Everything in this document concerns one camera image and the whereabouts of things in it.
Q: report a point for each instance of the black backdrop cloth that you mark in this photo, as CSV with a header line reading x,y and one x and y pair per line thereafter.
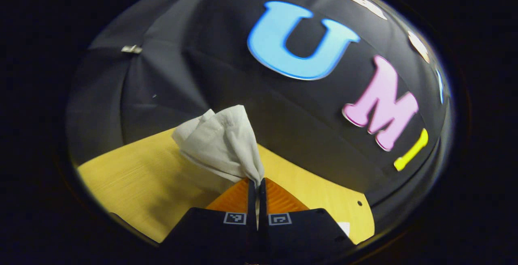
x,y
226,75

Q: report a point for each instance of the white backdrop clip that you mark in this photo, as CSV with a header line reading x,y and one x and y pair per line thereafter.
x,y
131,49

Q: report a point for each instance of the white jeans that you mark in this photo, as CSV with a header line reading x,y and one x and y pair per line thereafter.
x,y
222,143

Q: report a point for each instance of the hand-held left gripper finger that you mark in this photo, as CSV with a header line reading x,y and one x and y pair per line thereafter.
x,y
252,204
262,204

